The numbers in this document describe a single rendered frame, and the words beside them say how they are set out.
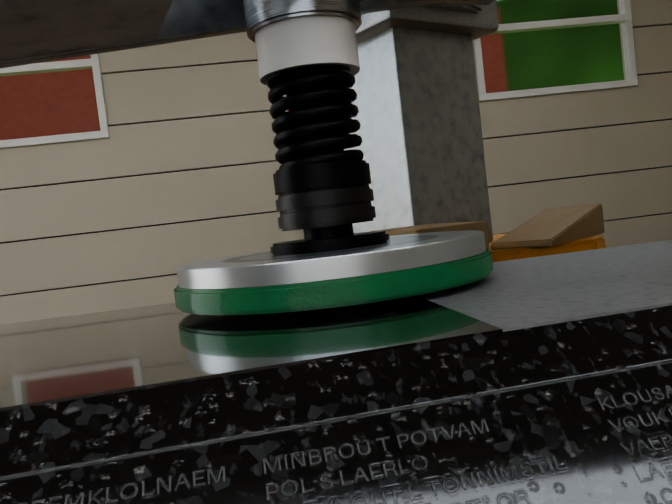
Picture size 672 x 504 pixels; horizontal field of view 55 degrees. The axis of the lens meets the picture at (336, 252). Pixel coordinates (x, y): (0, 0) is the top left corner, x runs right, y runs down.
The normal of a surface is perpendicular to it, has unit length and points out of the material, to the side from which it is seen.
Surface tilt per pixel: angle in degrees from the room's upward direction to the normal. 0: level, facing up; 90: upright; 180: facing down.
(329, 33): 90
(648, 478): 45
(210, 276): 90
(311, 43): 90
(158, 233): 90
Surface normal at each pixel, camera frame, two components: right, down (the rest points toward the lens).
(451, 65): 0.58, -0.03
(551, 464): 0.05, -0.69
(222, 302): -0.55, 0.11
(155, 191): 0.12, 0.04
